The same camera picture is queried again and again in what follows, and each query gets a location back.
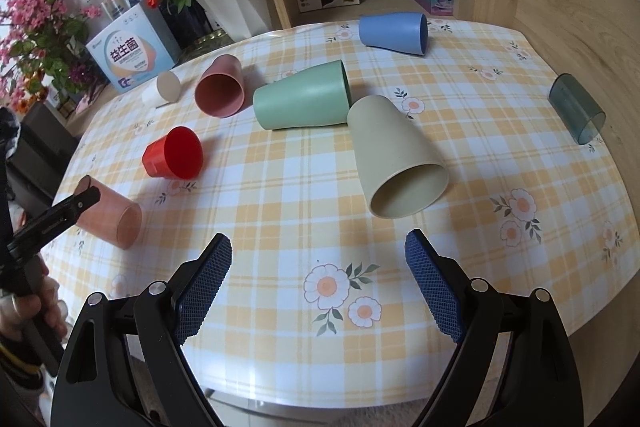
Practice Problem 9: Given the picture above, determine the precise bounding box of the translucent dark green cup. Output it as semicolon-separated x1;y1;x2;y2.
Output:
548;72;606;145

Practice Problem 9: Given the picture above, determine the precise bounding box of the yellow plaid floral tablecloth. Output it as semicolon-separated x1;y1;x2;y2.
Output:
43;20;639;407

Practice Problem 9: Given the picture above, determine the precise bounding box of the translucent brown plastic cup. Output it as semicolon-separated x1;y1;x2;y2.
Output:
74;176;142;249

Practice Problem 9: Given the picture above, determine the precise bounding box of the pink plastic cup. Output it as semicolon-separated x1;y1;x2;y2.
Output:
194;54;245;118

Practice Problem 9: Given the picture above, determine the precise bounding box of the white probiotic product box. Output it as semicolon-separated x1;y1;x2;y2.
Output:
86;3;181;93

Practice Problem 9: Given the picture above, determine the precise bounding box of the gold decorative tray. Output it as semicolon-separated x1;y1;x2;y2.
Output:
179;28;234;63

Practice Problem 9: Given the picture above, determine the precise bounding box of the silver metal tin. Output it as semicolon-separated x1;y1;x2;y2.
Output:
101;0;131;20

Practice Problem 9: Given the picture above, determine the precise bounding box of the grey jacket on chair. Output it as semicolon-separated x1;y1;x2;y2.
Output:
0;106;21;160

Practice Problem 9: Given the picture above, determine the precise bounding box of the person's left hand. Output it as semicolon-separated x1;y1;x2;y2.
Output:
1;257;67;341

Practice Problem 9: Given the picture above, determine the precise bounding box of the green plastic cup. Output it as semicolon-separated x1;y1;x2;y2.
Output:
253;60;352;130

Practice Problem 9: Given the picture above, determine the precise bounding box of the beige plastic cup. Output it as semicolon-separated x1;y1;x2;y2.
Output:
347;95;450;219

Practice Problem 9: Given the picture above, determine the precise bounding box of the pink blossom branch arrangement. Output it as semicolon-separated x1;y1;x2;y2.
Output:
1;0;104;115

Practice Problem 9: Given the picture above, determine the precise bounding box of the black office chair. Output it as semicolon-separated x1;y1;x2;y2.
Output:
8;102;78;218

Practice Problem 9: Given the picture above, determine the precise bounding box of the white plastic cup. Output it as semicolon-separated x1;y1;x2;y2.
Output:
142;72;181;108

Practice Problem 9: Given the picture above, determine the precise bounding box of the red plastic cup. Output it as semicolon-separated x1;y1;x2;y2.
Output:
142;126;204;181

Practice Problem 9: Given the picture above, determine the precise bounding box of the blue plastic cup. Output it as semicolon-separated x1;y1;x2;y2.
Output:
359;12;428;56

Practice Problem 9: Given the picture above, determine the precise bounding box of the white faceted flower pot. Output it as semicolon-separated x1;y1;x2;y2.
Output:
196;0;273;42

